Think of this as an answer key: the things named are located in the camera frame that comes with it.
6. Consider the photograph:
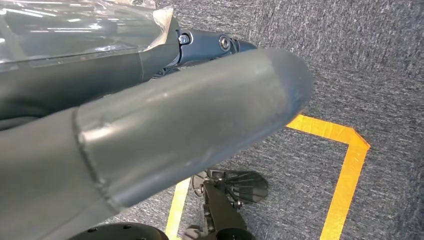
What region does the black robot leg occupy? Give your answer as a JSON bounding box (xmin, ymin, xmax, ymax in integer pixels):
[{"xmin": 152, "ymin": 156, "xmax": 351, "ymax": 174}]
[{"xmin": 183, "ymin": 168, "xmax": 270, "ymax": 240}]

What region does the black round robot joint cover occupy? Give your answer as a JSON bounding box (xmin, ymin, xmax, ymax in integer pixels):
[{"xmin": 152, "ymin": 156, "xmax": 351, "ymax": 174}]
[{"xmin": 67, "ymin": 221, "xmax": 170, "ymax": 240}]

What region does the yellow floor tape square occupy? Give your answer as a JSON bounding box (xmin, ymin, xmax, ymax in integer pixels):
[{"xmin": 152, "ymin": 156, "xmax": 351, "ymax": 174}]
[{"xmin": 164, "ymin": 114, "xmax": 371, "ymax": 240}]

